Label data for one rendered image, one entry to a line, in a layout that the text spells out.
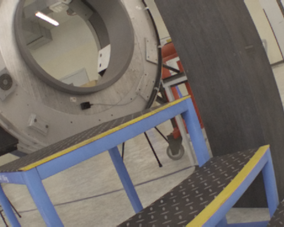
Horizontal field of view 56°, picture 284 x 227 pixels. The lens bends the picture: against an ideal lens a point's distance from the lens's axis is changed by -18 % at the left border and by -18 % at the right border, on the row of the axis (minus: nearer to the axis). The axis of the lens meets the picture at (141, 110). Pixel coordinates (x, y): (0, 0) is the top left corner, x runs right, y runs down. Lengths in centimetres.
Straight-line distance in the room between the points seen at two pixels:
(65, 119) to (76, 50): 954
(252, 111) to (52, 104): 93
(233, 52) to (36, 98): 92
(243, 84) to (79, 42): 1011
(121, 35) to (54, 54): 937
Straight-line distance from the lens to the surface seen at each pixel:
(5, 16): 159
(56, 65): 1125
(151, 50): 207
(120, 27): 203
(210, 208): 60
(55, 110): 153
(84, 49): 1097
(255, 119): 116
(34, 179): 59
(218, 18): 116
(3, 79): 139
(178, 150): 279
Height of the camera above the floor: 65
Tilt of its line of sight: 3 degrees down
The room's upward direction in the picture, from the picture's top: 20 degrees counter-clockwise
